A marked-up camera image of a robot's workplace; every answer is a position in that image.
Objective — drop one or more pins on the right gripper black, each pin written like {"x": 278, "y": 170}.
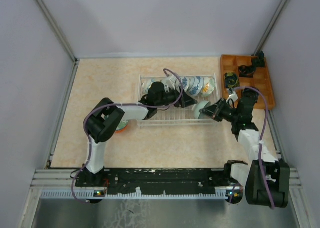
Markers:
{"x": 218, "y": 106}

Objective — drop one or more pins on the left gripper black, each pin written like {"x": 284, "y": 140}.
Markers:
{"x": 184, "y": 100}

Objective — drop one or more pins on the pale green ringed bowl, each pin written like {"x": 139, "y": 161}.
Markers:
{"x": 198, "y": 107}

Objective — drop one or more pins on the blue white patterned bowl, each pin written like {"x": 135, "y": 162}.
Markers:
{"x": 196, "y": 85}

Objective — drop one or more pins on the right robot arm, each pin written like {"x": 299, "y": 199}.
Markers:
{"x": 266, "y": 181}

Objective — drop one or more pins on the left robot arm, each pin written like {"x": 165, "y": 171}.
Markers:
{"x": 102, "y": 122}

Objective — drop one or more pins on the black yellow object in tray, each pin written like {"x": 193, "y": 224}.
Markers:
{"x": 231, "y": 80}

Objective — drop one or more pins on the black round object in tray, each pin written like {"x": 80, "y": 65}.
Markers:
{"x": 253, "y": 94}

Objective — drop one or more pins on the wooden compartment tray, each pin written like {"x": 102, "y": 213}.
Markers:
{"x": 261, "y": 79}

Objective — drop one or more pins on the black object tray centre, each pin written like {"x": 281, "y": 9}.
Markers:
{"x": 246, "y": 71}

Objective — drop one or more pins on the green leaf pattern bowl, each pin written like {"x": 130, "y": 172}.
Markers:
{"x": 122, "y": 124}

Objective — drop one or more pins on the black object tray corner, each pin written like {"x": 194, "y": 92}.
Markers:
{"x": 259, "y": 60}

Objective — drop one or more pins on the orange bottom stacked bowl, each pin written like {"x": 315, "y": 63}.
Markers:
{"x": 120, "y": 130}

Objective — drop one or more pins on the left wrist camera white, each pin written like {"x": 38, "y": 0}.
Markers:
{"x": 173, "y": 77}

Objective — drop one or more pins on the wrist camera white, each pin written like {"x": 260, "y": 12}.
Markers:
{"x": 173, "y": 77}
{"x": 232, "y": 95}

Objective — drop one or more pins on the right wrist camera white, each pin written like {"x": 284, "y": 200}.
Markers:
{"x": 232, "y": 95}

